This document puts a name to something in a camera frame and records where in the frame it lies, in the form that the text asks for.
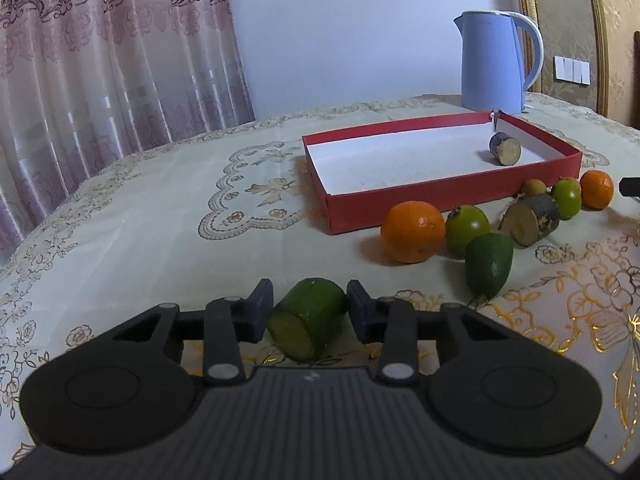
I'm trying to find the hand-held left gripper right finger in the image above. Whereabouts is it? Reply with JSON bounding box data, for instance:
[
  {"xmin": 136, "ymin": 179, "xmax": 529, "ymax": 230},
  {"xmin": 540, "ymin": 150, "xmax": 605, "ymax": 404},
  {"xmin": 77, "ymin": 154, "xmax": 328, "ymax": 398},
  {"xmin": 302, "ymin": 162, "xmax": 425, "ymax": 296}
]
[{"xmin": 346, "ymin": 279, "xmax": 516, "ymax": 386}]

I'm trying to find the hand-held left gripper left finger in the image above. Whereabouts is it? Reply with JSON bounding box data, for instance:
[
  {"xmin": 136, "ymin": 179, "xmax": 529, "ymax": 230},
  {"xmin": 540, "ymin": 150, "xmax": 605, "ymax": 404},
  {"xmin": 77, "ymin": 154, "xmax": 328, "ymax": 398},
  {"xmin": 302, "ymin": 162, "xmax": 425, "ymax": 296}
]
[{"xmin": 102, "ymin": 278, "xmax": 275, "ymax": 387}]

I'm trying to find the small orange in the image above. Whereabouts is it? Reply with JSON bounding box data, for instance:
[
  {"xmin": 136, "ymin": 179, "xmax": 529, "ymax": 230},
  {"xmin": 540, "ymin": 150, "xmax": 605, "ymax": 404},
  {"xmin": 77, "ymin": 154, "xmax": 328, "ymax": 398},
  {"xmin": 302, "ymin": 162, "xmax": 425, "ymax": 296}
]
[{"xmin": 580, "ymin": 170, "xmax": 615, "ymax": 210}]

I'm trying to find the cut green cucumber piece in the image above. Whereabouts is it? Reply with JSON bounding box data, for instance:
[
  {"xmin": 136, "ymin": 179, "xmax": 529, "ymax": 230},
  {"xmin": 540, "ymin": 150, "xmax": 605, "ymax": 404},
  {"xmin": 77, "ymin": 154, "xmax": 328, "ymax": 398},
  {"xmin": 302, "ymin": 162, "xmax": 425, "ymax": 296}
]
[{"xmin": 266, "ymin": 277, "xmax": 349, "ymax": 362}]

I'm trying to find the large orange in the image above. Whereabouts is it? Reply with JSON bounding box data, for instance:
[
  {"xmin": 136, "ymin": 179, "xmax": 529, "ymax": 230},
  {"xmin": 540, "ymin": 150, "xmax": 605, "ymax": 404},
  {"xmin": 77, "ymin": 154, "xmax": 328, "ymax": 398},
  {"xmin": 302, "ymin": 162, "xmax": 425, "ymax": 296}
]
[{"xmin": 381, "ymin": 201, "xmax": 446, "ymax": 264}]

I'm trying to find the red cardboard box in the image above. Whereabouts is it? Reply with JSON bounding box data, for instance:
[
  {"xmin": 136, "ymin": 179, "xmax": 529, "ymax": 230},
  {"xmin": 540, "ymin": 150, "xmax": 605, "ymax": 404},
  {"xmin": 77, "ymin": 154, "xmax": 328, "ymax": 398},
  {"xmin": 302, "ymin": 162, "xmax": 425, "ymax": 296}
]
[{"xmin": 301, "ymin": 110, "xmax": 584, "ymax": 236}]

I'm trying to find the dark sugarcane piece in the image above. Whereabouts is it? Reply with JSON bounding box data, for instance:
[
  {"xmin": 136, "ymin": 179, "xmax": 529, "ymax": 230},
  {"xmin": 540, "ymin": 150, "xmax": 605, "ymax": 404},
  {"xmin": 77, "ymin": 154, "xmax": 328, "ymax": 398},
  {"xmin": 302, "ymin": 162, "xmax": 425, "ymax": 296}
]
[
  {"xmin": 489, "ymin": 132, "xmax": 522, "ymax": 167},
  {"xmin": 501, "ymin": 193, "xmax": 561, "ymax": 249}
]

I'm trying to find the tapered green cucumber end piece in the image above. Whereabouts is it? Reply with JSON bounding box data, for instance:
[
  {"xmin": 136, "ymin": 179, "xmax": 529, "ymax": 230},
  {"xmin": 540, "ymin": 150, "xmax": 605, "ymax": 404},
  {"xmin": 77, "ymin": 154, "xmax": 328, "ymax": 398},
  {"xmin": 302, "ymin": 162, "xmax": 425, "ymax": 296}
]
[{"xmin": 465, "ymin": 232, "xmax": 515, "ymax": 307}]

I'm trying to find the green jujube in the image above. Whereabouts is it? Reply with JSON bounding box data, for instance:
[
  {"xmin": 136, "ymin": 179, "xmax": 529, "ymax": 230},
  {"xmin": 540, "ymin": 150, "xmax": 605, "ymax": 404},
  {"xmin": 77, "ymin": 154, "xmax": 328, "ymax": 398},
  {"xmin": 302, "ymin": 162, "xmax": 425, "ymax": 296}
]
[
  {"xmin": 551, "ymin": 177, "xmax": 583, "ymax": 220},
  {"xmin": 445, "ymin": 205, "xmax": 491, "ymax": 259}
]

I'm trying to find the blue electric kettle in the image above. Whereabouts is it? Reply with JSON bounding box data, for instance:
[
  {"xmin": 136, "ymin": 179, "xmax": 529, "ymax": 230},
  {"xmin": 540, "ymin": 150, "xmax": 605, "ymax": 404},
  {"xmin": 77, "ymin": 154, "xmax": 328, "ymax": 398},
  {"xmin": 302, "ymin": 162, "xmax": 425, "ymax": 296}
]
[{"xmin": 453, "ymin": 10, "xmax": 545, "ymax": 114}]

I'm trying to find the pink patterned curtain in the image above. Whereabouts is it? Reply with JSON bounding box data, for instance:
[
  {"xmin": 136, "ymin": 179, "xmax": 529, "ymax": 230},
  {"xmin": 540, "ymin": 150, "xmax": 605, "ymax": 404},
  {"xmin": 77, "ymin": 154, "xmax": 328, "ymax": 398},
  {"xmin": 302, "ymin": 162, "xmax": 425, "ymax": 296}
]
[{"xmin": 0, "ymin": 0, "xmax": 256, "ymax": 266}]

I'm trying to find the white wall switch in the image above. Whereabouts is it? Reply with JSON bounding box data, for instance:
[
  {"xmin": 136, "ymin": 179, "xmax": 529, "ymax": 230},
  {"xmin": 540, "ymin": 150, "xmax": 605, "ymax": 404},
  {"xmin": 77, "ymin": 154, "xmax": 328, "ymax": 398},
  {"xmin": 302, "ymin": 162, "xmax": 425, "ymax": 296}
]
[{"xmin": 553, "ymin": 55, "xmax": 591, "ymax": 85}]

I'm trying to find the gold framed padded wall panel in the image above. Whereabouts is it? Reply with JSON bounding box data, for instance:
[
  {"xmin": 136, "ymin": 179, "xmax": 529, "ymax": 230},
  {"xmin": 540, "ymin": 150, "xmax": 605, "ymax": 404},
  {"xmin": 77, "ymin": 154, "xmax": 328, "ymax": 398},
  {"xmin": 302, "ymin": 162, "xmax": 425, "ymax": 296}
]
[{"xmin": 510, "ymin": 0, "xmax": 640, "ymax": 126}]

